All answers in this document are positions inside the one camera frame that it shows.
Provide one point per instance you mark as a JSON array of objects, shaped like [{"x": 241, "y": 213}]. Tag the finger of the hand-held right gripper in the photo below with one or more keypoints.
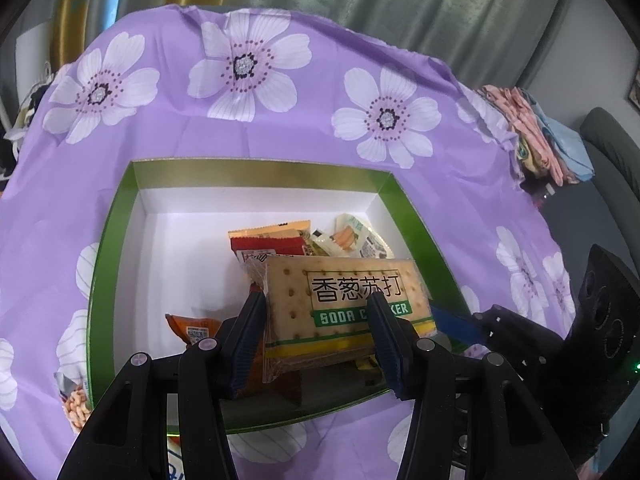
[{"x": 455, "y": 323}]

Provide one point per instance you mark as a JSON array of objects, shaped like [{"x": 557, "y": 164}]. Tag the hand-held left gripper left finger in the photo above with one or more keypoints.
[{"x": 247, "y": 347}]

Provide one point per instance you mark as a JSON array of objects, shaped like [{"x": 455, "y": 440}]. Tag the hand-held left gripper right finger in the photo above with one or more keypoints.
[{"x": 390, "y": 350}]

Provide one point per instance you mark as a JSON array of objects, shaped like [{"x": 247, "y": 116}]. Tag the soda cracker packet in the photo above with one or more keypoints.
[{"x": 325, "y": 320}]

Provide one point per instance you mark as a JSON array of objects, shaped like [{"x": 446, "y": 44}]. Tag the green cardboard box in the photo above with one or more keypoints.
[{"x": 107, "y": 285}]

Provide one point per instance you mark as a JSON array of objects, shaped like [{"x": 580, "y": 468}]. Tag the red snack packet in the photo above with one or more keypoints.
[{"x": 270, "y": 248}]

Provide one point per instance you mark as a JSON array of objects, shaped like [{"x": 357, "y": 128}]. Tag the orange yellow snack packet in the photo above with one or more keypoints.
[{"x": 265, "y": 231}]

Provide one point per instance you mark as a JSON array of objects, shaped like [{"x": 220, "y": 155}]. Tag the white sausage snack packet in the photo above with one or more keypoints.
[{"x": 350, "y": 237}]

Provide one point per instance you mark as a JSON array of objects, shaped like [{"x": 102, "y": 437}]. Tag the white blue snack packet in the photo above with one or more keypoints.
[{"x": 176, "y": 460}]

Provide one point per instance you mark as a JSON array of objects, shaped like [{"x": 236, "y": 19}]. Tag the grey sofa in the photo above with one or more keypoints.
[{"x": 610, "y": 170}]

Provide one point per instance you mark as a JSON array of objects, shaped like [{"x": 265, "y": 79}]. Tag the peanut snack packet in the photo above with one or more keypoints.
[{"x": 75, "y": 405}]

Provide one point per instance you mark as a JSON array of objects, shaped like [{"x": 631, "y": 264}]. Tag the light blue folded cloth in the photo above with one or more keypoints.
[{"x": 570, "y": 145}]

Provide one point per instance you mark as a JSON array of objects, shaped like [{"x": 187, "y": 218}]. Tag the pile of folded clothes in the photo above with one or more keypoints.
[{"x": 520, "y": 125}]

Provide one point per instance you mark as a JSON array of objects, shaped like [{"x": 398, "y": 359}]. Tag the purple floral tablecloth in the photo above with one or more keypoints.
[{"x": 300, "y": 130}]

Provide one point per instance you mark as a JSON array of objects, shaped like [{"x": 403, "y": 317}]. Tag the dark patterned cloth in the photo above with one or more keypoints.
[{"x": 22, "y": 120}]

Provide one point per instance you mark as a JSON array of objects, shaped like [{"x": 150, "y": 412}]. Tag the grey green curtain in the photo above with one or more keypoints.
[{"x": 375, "y": 5}]

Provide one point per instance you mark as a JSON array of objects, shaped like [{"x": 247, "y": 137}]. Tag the yellow patterned curtain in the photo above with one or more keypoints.
[{"x": 75, "y": 15}]

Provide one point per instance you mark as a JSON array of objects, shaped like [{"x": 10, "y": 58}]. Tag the framed wall picture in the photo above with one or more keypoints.
[{"x": 635, "y": 87}]

